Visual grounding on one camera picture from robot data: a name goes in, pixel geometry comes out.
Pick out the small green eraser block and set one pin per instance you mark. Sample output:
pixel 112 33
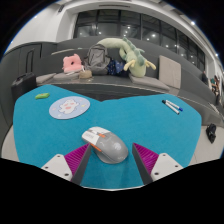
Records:
pixel 42 96

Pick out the white marker blue cap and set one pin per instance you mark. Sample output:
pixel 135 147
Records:
pixel 175 105

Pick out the dark glass window wall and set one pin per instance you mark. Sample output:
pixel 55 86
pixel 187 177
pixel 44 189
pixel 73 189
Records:
pixel 106 26

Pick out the white marker black cap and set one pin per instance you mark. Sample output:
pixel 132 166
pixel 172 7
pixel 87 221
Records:
pixel 171 107

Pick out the flat grey seat cushion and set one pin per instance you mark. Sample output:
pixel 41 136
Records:
pixel 148 82
pixel 45 78

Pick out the black bag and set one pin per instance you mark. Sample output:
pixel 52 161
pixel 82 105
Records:
pixel 211 133

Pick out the green dragon plush toy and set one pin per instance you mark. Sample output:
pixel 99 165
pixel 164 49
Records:
pixel 138 65

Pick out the pink plush cushion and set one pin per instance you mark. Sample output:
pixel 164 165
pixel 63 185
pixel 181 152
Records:
pixel 71 63

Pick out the ceiling spot lights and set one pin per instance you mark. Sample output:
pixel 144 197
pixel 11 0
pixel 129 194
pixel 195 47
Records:
pixel 192 23

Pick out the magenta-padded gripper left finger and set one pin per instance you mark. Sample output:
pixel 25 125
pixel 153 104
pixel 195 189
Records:
pixel 76 159

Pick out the person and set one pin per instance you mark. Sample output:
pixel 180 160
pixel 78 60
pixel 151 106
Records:
pixel 215 85
pixel 204 77

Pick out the round pale blue mouse pad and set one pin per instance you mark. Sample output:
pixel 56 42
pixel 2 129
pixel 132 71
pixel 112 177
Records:
pixel 69 107

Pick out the navy patterned bag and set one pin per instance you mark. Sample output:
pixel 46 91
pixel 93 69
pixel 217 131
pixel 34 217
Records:
pixel 116 67

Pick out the black suitcase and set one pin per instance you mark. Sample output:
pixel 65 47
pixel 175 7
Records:
pixel 23 86

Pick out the upright grey square cushion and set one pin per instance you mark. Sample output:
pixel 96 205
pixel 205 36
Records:
pixel 170 71

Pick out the grey stepped seating bench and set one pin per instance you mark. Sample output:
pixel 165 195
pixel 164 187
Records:
pixel 190 80

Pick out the grey backpack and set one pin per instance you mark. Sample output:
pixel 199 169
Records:
pixel 96 60

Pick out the tan woven hat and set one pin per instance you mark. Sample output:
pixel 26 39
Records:
pixel 85 74

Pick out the grey computer mouse orange accents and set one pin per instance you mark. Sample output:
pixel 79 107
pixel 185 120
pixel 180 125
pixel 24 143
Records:
pixel 108 146

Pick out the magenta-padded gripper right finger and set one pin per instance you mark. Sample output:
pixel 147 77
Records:
pixel 147 159

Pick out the dark grey wall cabinet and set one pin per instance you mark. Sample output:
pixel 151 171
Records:
pixel 16 63

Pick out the black wall speaker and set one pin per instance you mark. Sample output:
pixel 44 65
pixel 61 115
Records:
pixel 61 7

